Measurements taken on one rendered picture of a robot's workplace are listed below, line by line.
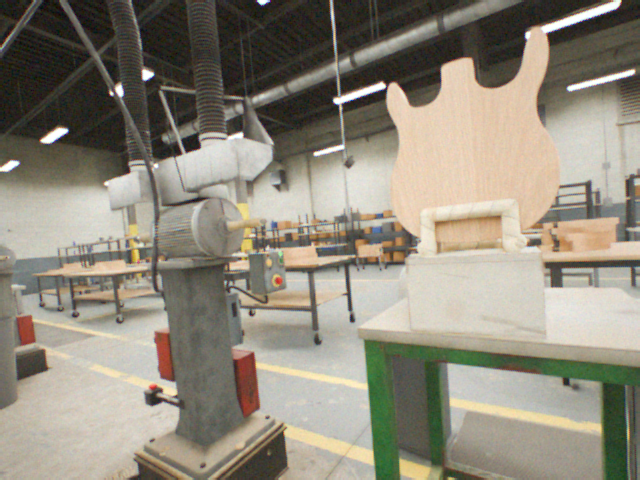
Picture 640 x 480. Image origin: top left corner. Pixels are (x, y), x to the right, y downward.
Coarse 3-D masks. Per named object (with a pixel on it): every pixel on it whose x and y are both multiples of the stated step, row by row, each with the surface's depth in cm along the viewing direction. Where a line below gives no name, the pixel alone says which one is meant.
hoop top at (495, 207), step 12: (468, 204) 68; (480, 204) 67; (492, 204) 65; (504, 204) 64; (516, 204) 64; (432, 216) 71; (444, 216) 70; (456, 216) 69; (468, 216) 68; (480, 216) 67
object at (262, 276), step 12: (264, 252) 158; (276, 252) 160; (252, 264) 155; (264, 264) 152; (276, 264) 159; (252, 276) 156; (264, 276) 152; (276, 276) 159; (228, 288) 161; (240, 288) 160; (252, 288) 157; (264, 288) 153; (276, 288) 158
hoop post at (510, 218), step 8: (512, 208) 64; (504, 216) 65; (512, 216) 64; (504, 224) 65; (512, 224) 64; (504, 232) 65; (512, 232) 64; (504, 240) 65; (512, 240) 64; (504, 248) 66; (512, 248) 64
